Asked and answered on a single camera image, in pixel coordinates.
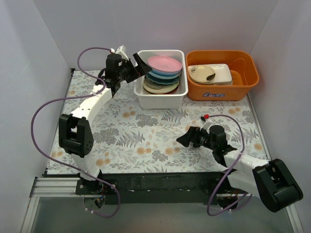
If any beige and blue plate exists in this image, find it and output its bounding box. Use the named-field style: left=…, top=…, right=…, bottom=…
left=146, top=74, right=179, bottom=81

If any grey speckled small plate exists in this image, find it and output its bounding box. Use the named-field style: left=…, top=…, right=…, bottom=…
left=143, top=82, right=167, bottom=90

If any teal embossed plate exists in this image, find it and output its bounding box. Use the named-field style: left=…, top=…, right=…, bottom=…
left=144, top=78, right=179, bottom=89

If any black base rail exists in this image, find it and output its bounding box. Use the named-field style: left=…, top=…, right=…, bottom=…
left=75, top=171, right=253, bottom=204

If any pink plate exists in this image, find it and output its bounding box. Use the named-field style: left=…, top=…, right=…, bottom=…
left=147, top=55, right=183, bottom=73

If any floral table mat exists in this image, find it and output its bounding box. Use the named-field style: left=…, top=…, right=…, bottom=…
left=46, top=68, right=270, bottom=174

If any white scalloped plate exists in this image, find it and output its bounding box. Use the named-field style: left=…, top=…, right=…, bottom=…
left=145, top=77, right=179, bottom=85

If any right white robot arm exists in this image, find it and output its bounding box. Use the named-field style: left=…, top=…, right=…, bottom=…
left=177, top=125, right=303, bottom=213

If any cream plate with flower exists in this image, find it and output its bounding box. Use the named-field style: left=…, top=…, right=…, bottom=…
left=188, top=65, right=216, bottom=83

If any white rectangular dish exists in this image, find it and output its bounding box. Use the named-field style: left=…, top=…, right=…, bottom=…
left=190, top=64, right=233, bottom=85

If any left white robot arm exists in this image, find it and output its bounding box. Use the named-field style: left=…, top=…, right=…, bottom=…
left=58, top=52, right=152, bottom=194

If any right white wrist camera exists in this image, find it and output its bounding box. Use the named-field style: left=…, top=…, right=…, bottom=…
left=200, top=115, right=211, bottom=131

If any orange plastic bin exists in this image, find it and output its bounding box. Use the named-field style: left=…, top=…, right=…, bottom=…
left=186, top=50, right=259, bottom=101

